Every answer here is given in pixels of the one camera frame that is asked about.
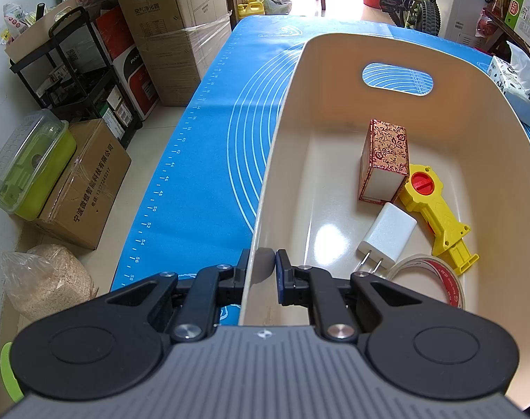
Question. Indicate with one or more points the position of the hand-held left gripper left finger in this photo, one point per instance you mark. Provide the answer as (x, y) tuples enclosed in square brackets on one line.
[(246, 270)]

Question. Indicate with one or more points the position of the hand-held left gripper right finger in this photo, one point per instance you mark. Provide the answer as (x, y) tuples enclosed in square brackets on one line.
[(282, 273)]

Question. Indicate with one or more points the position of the white wall charger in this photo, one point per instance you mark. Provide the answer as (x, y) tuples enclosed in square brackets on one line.
[(389, 231)]

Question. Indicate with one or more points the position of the red floral patterned box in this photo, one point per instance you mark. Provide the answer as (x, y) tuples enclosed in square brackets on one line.
[(389, 157)]

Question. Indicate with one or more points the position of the clear tape roll red core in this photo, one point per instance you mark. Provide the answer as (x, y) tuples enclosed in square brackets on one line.
[(448, 279)]

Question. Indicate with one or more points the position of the yellow toy with red dial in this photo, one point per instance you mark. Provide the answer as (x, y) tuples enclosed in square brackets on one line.
[(439, 214)]

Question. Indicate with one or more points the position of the beige plastic storage bin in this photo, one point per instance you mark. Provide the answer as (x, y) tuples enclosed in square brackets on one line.
[(334, 109)]

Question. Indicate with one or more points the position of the blue silicone baking mat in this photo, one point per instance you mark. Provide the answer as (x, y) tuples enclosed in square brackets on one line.
[(230, 139)]

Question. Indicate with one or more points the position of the cardboard box on floor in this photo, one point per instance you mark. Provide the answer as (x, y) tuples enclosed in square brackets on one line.
[(81, 183)]

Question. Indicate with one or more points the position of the clear bag of grain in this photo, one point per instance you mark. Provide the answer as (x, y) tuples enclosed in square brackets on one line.
[(46, 279)]

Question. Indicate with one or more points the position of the red white appliance box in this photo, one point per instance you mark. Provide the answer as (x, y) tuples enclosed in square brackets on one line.
[(132, 70)]

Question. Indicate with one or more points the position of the green container with clear lid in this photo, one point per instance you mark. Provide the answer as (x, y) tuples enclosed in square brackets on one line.
[(29, 170)]

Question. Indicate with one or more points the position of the large taped cardboard box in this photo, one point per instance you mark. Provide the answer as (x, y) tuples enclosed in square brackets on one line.
[(182, 30)]

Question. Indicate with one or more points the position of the yellow plastic jug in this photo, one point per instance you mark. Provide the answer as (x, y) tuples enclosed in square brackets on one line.
[(251, 6)]

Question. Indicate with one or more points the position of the black utility cart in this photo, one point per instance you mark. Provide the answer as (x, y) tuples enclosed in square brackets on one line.
[(68, 74)]

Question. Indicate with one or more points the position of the white tissue box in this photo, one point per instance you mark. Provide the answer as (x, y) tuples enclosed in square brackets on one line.
[(515, 87)]

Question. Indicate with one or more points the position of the green black bicycle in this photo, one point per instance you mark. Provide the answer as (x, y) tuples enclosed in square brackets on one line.
[(417, 0)]

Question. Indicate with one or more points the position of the white chest freezer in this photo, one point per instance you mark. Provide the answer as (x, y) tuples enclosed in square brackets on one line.
[(465, 22)]

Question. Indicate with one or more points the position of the cardboard box on cart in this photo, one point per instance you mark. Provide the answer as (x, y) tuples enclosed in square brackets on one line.
[(38, 35)]

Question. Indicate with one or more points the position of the green white product box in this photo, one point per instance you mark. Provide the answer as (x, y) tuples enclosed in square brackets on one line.
[(524, 17)]

